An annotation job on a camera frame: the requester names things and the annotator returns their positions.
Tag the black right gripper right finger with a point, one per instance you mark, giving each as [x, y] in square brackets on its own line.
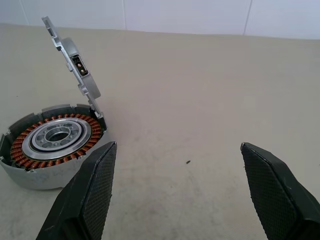
[272, 200]

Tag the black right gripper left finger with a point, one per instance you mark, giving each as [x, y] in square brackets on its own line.
[82, 200]

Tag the grey motor housing copper windings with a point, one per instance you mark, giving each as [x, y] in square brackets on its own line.
[37, 178]

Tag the silver motor cover circuit board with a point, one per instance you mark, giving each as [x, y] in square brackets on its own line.
[87, 82]

